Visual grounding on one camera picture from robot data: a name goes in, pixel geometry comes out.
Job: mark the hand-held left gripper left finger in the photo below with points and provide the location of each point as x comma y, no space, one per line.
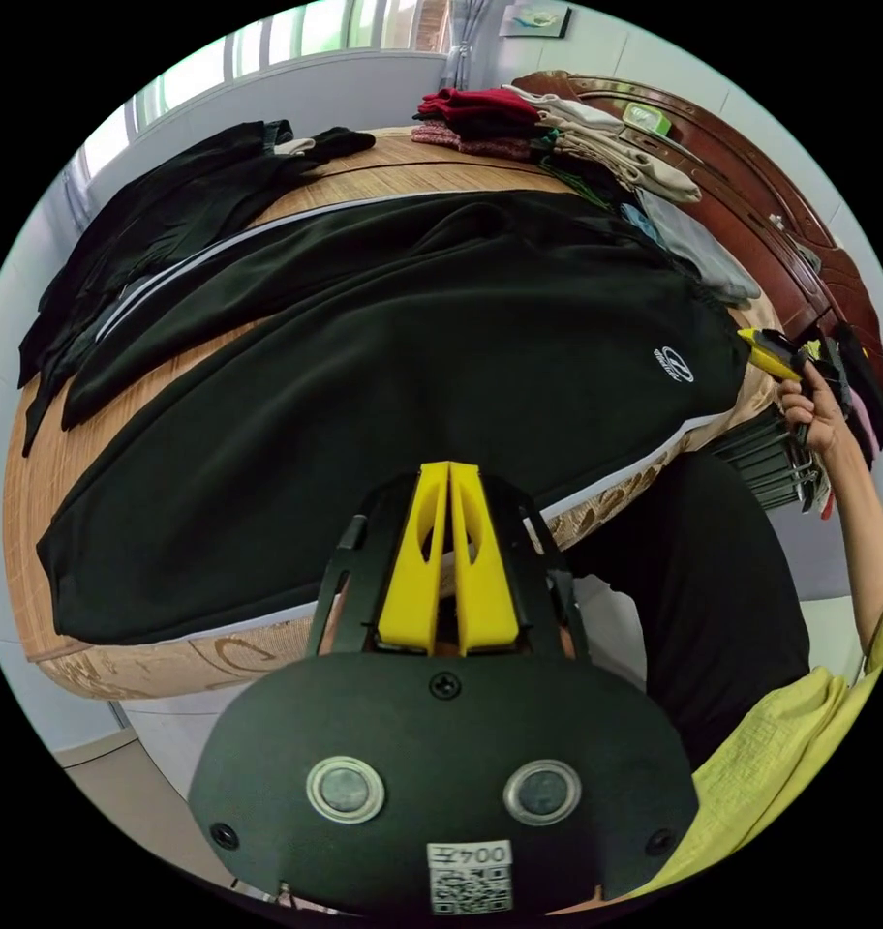
405,581

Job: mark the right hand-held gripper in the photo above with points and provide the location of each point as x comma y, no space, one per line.
788,350

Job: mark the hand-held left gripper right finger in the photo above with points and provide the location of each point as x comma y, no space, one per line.
489,588

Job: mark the black pants with white stripe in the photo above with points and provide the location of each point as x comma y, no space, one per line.
412,348

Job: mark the person's right forearm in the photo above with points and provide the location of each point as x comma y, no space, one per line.
863,522

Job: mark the person's right hand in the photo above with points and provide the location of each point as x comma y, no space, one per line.
812,414

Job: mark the stack of dark hangers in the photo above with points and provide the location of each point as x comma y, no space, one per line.
764,464

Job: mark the person's body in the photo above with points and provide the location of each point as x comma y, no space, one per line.
703,581

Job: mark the small green box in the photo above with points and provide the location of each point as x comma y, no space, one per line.
646,118

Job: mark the pile of clothes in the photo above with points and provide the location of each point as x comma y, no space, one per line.
601,145

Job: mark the bed with woven mat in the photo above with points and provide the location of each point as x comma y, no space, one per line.
383,163

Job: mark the grey curtain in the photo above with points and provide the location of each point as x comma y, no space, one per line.
462,43

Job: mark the plain black garment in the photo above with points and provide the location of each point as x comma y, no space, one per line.
158,210

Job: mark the window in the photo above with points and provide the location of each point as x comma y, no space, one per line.
303,43

